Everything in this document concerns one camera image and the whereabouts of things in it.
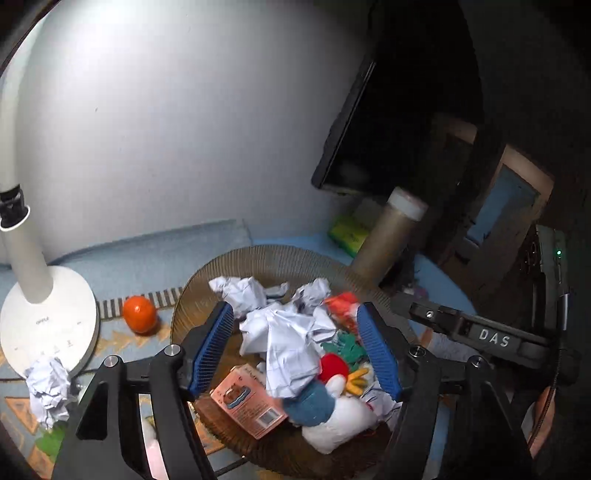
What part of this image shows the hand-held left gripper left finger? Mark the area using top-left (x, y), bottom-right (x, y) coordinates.
top-left (51, 301), bottom-right (235, 480)

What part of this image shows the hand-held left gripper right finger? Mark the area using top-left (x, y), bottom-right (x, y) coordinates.
top-left (355, 302), bottom-right (533, 480)

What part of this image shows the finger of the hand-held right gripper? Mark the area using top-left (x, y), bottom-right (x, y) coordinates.
top-left (392, 294), bottom-right (468, 343)

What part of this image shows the pink cardboard box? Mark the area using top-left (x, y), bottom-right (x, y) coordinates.
top-left (210, 364), bottom-right (287, 439)

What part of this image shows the white paper with handwriting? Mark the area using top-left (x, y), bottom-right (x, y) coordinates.
top-left (239, 307), bottom-right (338, 398)

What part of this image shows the brown woven basket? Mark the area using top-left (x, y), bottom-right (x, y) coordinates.
top-left (170, 244), bottom-right (416, 478)

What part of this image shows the person's right forearm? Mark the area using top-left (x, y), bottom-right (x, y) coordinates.
top-left (522, 385), bottom-right (557, 457)

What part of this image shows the green toy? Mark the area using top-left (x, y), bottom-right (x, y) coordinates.
top-left (321, 332), bottom-right (368, 370)

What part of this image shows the orange red toy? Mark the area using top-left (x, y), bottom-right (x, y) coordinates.
top-left (323, 292), bottom-right (363, 330)

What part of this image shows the white plush toy blue hat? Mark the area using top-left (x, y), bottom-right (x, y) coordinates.
top-left (283, 353), bottom-right (380, 455)

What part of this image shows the orange tangerine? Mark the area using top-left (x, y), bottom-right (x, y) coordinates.
top-left (122, 295), bottom-right (159, 334)

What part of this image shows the cardboard tube white cap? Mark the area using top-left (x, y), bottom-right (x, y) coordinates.
top-left (351, 186), bottom-right (428, 287)

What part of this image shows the blue patterned mat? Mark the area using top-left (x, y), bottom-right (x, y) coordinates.
top-left (0, 219), bottom-right (254, 480)

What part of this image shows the green yellow sponge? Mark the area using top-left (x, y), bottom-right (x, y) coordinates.
top-left (328, 215), bottom-right (370, 257)

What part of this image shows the cardboard box blue front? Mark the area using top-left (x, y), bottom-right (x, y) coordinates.
top-left (462, 143), bottom-right (555, 268)

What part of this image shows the white desk lamp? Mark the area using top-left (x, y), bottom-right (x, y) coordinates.
top-left (0, 41), bottom-right (101, 381)

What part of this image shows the large crumpled white paper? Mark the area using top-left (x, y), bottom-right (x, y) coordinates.
top-left (25, 355), bottom-right (73, 430)

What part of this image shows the dark flat monitor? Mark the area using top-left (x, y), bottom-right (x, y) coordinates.
top-left (311, 60), bottom-right (462, 199)

